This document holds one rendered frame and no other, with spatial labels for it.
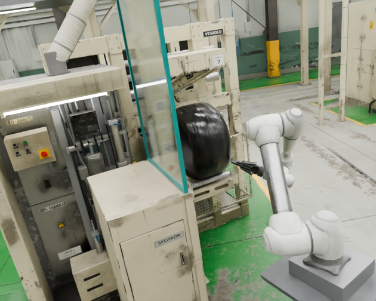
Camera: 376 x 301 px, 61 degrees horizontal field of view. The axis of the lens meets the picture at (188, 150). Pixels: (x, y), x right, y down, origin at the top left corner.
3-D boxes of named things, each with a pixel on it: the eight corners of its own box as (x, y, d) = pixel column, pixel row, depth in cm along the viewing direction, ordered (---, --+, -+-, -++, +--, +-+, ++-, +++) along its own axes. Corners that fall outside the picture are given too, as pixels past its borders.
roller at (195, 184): (188, 183, 231) (187, 184, 235) (191, 189, 231) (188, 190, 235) (230, 169, 243) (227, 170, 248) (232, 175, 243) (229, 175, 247)
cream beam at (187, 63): (156, 82, 234) (152, 61, 229) (145, 79, 255) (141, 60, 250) (227, 67, 255) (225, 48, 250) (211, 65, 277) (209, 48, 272)
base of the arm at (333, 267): (355, 254, 170) (355, 245, 168) (336, 277, 156) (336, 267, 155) (321, 242, 183) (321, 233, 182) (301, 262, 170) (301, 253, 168)
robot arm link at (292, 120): (296, 123, 192) (274, 126, 192) (302, 101, 178) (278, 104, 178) (304, 140, 184) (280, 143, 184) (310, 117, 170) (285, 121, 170)
